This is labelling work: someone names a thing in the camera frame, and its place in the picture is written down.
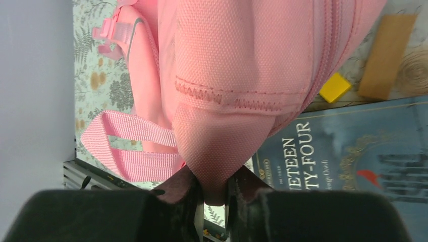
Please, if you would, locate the Nineteen Eighty-Four blue book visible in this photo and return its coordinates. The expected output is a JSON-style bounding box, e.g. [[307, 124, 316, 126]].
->
[[251, 96, 427, 241]]

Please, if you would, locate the yellow wooden block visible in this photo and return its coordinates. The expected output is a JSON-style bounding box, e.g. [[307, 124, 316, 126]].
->
[[319, 73, 352, 103]]

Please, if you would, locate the long natural wooden block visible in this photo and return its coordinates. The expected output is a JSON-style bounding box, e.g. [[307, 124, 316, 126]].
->
[[358, 14, 418, 100]]

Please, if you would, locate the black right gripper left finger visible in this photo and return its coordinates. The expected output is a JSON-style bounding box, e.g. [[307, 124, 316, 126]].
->
[[5, 167, 201, 241]]

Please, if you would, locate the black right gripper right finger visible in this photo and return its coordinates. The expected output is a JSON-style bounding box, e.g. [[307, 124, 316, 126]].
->
[[226, 167, 411, 242]]

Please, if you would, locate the pink student backpack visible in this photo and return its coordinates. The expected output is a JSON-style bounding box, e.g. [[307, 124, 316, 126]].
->
[[81, 1, 386, 206]]

